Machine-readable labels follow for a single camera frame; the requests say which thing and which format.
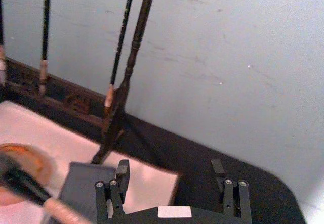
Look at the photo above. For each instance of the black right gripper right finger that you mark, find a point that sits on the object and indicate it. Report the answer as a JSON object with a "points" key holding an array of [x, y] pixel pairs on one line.
{"points": [[231, 196]]}

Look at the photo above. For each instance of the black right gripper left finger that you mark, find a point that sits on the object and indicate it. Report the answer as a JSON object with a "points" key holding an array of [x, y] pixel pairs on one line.
{"points": [[115, 196]]}

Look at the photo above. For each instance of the dark grey flat box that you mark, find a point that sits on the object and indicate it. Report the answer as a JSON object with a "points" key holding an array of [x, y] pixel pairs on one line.
{"points": [[81, 183]]}

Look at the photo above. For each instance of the black table cloth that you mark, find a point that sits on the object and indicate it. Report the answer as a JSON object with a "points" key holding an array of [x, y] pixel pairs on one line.
{"points": [[202, 153]]}

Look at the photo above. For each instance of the black tool with orange parts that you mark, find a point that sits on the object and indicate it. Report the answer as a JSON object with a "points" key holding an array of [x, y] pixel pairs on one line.
{"points": [[20, 181]]}

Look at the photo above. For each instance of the shallow pale cardboard tray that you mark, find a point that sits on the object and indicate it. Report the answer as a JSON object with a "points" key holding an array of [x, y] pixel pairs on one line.
{"points": [[38, 128]]}

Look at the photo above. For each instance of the thin dark bar tan end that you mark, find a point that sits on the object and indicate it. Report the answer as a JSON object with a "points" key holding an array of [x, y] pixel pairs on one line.
{"points": [[123, 32], [1, 19], [46, 19]]}

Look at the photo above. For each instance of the black rack with post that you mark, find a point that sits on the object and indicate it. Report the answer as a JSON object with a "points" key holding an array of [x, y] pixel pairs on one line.
{"points": [[136, 44]]}

